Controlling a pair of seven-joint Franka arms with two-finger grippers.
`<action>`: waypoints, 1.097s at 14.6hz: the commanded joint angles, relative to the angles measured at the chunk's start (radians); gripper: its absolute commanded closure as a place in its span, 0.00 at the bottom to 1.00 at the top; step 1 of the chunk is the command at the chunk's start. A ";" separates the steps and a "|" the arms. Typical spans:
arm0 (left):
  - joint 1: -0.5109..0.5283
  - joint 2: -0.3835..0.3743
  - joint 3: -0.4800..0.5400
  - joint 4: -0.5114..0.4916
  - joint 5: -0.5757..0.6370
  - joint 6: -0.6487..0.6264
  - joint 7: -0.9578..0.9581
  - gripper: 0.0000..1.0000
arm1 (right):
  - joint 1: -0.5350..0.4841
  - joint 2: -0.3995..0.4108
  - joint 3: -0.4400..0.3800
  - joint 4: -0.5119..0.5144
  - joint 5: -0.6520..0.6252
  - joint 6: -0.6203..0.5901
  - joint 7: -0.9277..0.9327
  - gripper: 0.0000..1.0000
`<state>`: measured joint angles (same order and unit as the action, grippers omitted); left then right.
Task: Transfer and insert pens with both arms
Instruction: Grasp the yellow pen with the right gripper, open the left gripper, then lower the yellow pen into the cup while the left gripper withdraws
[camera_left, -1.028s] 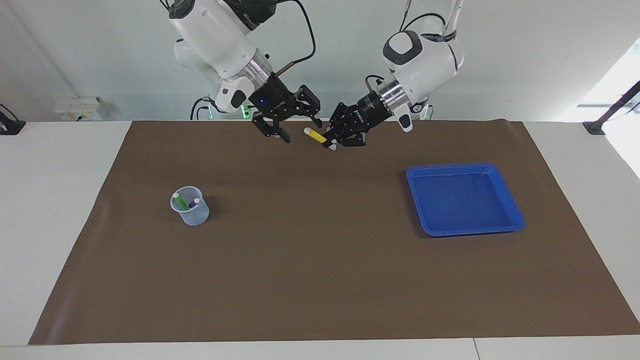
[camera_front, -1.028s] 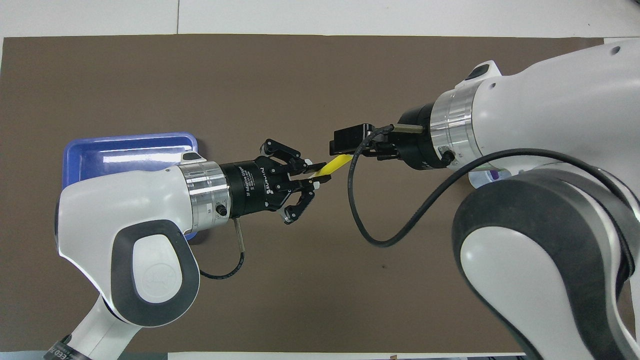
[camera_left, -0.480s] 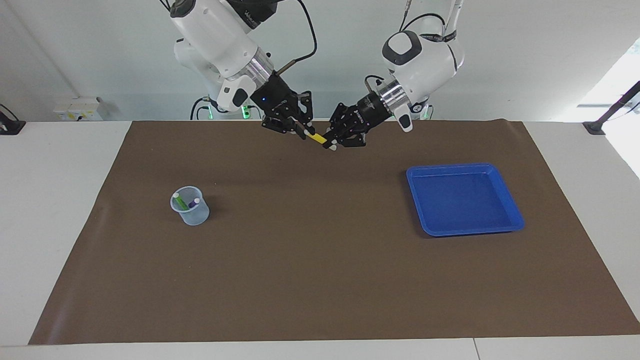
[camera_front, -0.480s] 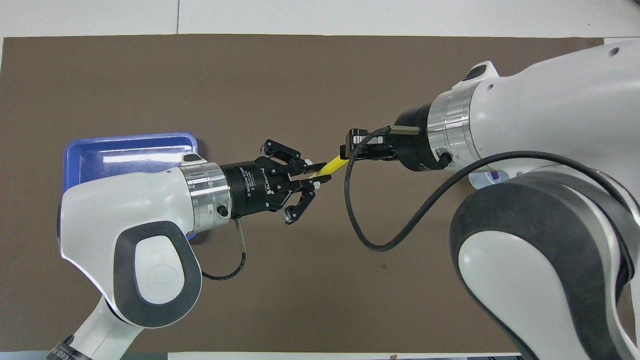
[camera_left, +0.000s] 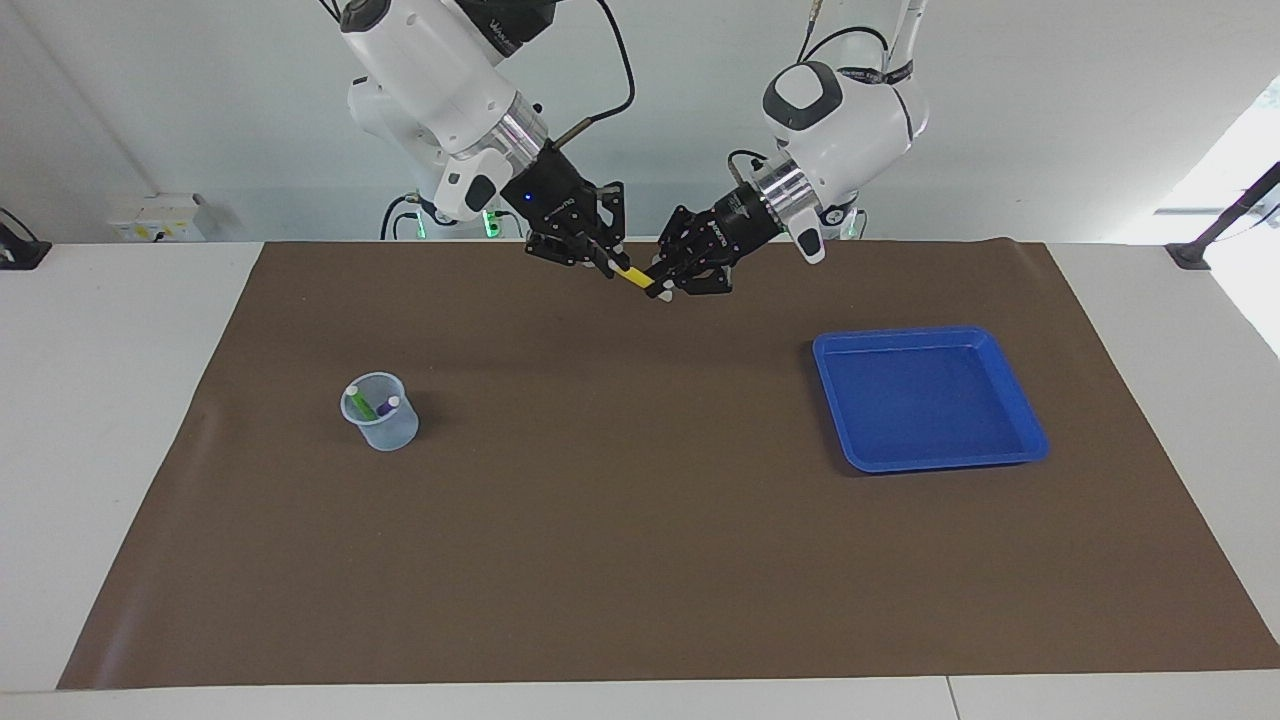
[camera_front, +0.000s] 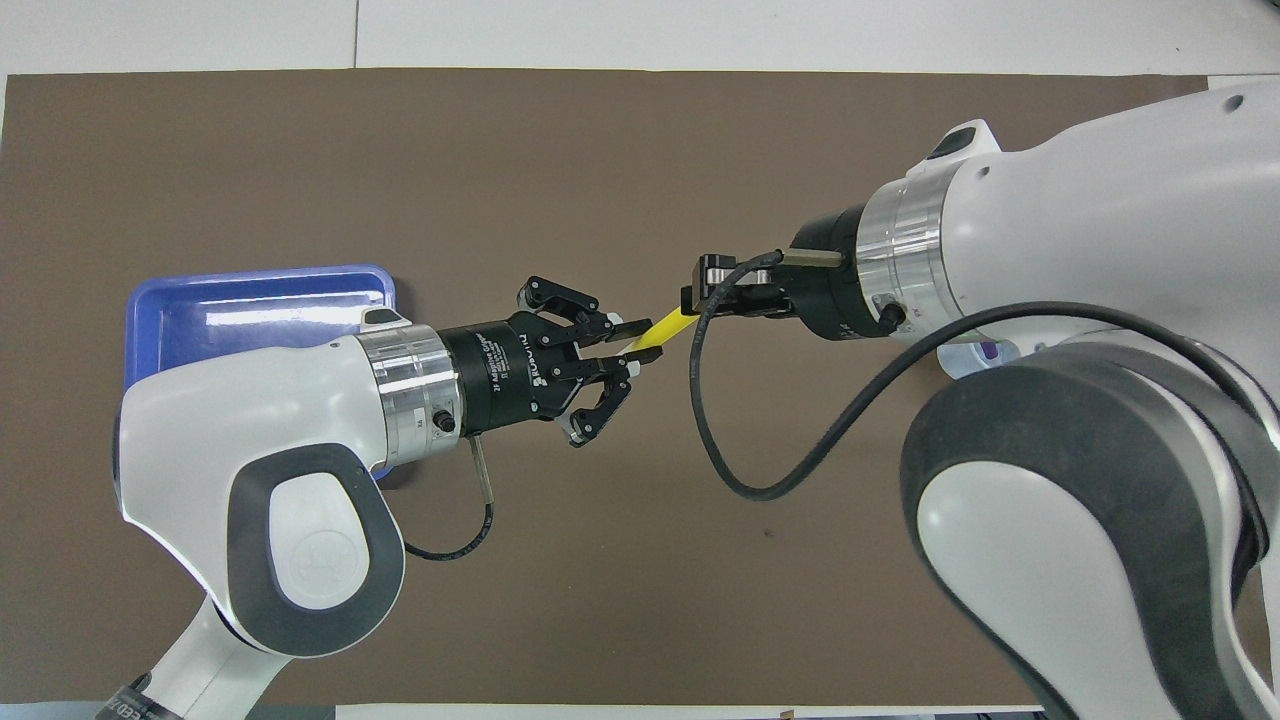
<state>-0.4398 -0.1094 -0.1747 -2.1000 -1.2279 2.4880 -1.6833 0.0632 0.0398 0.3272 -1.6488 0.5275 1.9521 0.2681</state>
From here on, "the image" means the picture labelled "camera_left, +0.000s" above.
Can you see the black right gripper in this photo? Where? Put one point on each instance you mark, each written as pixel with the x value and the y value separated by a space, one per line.
pixel 550 195

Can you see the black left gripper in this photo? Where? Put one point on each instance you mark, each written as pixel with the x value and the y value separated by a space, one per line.
pixel 750 220

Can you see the yellow marker pen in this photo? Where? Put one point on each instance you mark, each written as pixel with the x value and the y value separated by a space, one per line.
pixel 638 278

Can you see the purple marker pen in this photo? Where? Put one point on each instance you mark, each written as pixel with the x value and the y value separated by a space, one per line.
pixel 387 405

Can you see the green marker pen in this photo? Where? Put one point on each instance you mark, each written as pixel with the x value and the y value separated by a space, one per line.
pixel 360 402

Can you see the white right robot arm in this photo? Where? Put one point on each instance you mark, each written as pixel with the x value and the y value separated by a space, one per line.
pixel 440 80

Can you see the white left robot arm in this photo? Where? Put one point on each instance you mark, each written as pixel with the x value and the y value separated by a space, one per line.
pixel 850 110

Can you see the brown table mat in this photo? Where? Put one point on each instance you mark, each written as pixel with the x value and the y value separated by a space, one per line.
pixel 640 520

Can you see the blue plastic tray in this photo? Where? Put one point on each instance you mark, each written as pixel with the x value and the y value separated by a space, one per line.
pixel 930 400

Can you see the translucent plastic cup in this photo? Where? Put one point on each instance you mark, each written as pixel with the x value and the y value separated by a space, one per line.
pixel 385 435

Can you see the black clamp with pole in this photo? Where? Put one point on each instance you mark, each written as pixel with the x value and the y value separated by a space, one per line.
pixel 1215 235

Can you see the small black table clamp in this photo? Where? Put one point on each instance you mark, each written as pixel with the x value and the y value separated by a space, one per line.
pixel 20 250

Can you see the white wall outlet box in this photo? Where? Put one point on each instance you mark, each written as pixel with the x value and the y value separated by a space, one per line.
pixel 160 218

